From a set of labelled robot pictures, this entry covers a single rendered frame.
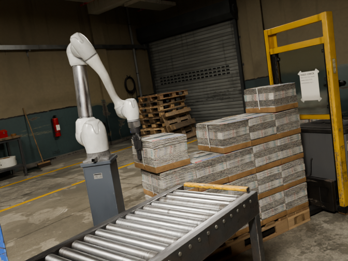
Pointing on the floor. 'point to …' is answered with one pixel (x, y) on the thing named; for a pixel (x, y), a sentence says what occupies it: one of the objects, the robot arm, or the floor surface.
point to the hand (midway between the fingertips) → (139, 154)
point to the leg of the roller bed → (256, 238)
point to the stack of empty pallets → (161, 99)
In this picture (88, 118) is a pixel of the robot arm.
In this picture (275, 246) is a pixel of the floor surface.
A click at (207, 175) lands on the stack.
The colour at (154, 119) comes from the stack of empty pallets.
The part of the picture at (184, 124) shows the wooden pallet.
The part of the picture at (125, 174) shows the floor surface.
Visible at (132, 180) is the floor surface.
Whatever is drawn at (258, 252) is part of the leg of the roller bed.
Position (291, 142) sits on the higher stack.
